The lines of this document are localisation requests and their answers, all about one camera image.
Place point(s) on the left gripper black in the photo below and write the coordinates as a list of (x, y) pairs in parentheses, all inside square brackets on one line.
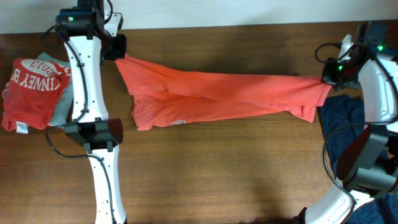
[(120, 51)]

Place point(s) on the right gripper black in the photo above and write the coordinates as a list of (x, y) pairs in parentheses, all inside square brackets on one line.
[(328, 76)]

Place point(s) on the orange-red t-shirt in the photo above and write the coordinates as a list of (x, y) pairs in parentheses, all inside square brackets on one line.
[(165, 97)]

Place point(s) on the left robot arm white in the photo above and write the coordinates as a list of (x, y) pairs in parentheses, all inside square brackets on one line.
[(90, 36)]

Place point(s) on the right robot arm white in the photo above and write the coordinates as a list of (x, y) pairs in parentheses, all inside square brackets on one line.
[(367, 169)]

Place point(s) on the navy blue garment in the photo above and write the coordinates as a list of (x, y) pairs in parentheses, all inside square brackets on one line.
[(338, 111)]

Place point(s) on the folded light blue t-shirt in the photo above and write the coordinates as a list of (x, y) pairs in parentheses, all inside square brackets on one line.
[(63, 105)]

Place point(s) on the folded red printed t-shirt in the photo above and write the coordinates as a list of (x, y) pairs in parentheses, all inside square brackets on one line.
[(31, 94)]

